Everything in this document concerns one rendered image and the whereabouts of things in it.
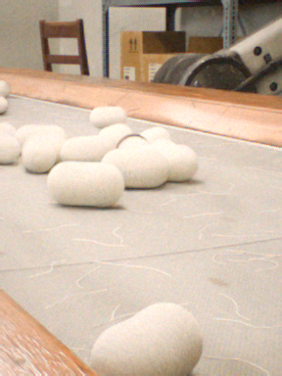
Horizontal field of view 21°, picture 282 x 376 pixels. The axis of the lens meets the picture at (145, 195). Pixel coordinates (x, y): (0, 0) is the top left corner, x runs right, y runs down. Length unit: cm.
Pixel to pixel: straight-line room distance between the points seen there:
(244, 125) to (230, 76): 52
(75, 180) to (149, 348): 21
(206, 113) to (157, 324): 51
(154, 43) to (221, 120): 319
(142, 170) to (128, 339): 25
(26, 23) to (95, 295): 536
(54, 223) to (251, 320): 14
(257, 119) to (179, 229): 30
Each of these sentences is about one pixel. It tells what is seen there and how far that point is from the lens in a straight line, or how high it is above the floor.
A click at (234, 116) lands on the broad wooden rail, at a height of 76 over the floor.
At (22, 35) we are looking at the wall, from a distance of 558.
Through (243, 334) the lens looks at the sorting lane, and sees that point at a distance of 22.
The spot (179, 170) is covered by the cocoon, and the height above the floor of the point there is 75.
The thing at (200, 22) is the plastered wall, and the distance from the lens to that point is 411.
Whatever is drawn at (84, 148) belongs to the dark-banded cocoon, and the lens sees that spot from 47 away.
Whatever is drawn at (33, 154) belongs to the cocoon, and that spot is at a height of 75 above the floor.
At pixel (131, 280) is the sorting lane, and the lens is 27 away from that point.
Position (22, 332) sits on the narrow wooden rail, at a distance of 16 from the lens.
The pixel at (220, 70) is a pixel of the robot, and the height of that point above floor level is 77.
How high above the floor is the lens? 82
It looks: 12 degrees down
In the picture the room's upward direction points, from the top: straight up
